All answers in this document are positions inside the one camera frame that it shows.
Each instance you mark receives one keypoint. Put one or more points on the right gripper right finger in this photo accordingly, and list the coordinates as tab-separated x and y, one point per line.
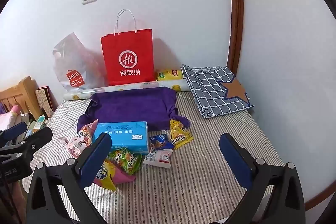
285	205

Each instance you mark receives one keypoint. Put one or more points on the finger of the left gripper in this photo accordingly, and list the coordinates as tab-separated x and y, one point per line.
26	148
12	133

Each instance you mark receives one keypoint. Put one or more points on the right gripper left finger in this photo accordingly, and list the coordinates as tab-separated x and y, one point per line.
44	203

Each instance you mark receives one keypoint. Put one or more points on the pink peach pastry packet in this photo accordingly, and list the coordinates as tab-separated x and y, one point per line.
76	145

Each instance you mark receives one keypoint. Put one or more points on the pink yellow snack bag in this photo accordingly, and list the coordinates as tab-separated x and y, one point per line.
110	175

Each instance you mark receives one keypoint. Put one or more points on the panda mushroom snack bag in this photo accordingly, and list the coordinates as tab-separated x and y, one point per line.
86	133

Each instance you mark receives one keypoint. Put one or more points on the green snack packet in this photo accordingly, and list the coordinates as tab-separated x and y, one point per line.
129	162

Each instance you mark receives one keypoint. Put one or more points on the white red snack packet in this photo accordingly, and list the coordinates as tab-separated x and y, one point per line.
158	158

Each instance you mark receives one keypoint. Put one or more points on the yellow snack packet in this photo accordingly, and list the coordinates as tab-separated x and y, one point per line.
179	135

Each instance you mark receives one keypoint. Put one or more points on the blue snack packet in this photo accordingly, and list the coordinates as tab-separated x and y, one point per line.
161	142

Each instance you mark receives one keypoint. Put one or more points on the cluttered bedside table items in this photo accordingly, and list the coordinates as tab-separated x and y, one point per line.
15	116

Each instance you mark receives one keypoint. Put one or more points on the wooden headboard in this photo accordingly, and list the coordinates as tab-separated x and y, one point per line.
23	95

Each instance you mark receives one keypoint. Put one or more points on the brown patterned book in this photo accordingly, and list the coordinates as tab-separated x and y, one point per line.
43	96

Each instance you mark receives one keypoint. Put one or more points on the striped quilted bedspread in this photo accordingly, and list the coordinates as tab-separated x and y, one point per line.
199	187

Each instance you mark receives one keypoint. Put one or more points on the white Miniso plastic bag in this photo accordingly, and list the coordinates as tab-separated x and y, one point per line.
75	67

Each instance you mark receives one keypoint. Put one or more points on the blue tissue pack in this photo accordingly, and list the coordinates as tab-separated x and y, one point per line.
130	135

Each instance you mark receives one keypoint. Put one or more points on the grey checked star cloth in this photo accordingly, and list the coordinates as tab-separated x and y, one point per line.
216	90

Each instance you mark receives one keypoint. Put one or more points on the purple towel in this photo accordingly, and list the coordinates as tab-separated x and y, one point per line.
155	106

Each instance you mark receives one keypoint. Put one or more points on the red paper shopping bag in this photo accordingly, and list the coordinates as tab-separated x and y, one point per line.
128	56

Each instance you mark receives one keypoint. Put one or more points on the rolled duck print mat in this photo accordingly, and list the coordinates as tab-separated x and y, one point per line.
177	85

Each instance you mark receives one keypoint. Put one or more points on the yellow chips bag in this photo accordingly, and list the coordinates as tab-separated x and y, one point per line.
169	74

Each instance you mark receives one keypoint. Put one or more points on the brown wooden door frame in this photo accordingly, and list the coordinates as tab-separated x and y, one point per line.
237	20

